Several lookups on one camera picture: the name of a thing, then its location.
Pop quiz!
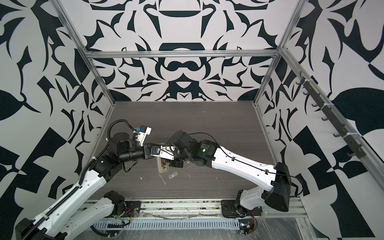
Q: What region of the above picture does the small circuit board right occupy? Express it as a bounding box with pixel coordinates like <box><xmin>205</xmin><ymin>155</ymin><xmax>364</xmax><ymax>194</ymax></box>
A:
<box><xmin>239</xmin><ymin>222</ymin><xmax>255</xmax><ymax>235</ymax></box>

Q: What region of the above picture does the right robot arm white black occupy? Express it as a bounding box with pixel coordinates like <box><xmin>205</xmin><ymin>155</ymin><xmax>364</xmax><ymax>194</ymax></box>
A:
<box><xmin>163</xmin><ymin>131</ymin><xmax>292</xmax><ymax>212</ymax></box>

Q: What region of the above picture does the grey wall hook rack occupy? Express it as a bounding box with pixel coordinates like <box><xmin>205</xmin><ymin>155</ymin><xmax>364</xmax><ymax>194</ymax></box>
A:
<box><xmin>297</xmin><ymin>74</ymin><xmax>367</xmax><ymax>159</ymax></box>

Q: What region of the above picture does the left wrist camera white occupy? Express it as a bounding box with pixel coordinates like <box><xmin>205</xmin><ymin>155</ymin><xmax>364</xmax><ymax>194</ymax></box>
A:
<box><xmin>134</xmin><ymin>126</ymin><xmax>152</xmax><ymax>147</ymax></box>

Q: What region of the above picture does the horizontal aluminium frame bar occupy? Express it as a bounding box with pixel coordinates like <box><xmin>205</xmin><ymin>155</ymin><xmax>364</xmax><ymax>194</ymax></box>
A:
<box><xmin>85</xmin><ymin>50</ymin><xmax>278</xmax><ymax>59</ymax></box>

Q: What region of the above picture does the black corrugated left cable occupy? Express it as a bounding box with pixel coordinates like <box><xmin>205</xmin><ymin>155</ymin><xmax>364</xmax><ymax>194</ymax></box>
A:
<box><xmin>106</xmin><ymin>119</ymin><xmax>136</xmax><ymax>142</ymax></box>

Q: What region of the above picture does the remote battery cover beige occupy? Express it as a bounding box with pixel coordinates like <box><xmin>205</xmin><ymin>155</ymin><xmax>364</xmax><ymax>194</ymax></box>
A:
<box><xmin>169</xmin><ymin>172</ymin><xmax>179</xmax><ymax>180</ymax></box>

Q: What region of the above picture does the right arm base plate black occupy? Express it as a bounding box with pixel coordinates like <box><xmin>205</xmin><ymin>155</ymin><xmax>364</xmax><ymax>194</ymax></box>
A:
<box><xmin>221</xmin><ymin>200</ymin><xmax>263</xmax><ymax>219</ymax></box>

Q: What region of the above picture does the white slotted cable duct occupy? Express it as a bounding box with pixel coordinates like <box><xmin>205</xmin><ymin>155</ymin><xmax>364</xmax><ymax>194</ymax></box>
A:
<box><xmin>94</xmin><ymin>219</ymin><xmax>240</xmax><ymax>231</ymax></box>

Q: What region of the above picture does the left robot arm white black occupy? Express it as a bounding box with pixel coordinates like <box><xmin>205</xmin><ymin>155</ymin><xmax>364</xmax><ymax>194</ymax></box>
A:
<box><xmin>15</xmin><ymin>127</ymin><xmax>153</xmax><ymax>240</ymax></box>

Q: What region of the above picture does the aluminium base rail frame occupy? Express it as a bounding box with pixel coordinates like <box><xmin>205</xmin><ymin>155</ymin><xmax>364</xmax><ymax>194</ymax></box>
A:
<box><xmin>100</xmin><ymin>198</ymin><xmax>309</xmax><ymax>225</ymax></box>

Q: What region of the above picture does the white remote control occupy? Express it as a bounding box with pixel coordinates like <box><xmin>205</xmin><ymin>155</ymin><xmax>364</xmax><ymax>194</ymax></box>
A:
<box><xmin>156</xmin><ymin>145</ymin><xmax>170</xmax><ymax>174</ymax></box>

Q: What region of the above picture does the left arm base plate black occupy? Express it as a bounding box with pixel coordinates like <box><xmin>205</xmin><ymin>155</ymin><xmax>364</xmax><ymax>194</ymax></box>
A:
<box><xmin>118</xmin><ymin>201</ymin><xmax>142</xmax><ymax>218</ymax></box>

